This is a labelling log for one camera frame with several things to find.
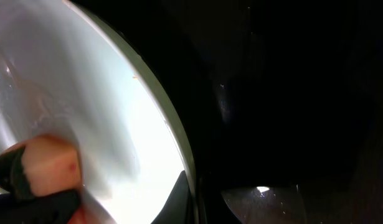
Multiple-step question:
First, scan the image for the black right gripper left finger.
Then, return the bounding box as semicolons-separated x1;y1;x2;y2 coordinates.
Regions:
151;171;191;224

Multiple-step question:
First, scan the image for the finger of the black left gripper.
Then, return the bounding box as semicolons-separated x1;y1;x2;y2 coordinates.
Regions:
0;190;81;224

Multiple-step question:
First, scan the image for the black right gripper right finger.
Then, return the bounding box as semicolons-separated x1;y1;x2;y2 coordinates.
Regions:
221;185;307;224

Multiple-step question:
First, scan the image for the orange green scrub sponge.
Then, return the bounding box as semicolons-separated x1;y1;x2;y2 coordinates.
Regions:
0;133;86;224

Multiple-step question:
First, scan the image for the mint green plate with streak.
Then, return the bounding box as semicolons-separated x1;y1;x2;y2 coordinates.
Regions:
0;0;199;223

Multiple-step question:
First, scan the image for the round black tray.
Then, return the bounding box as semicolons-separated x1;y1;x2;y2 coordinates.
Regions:
80;0;383;223

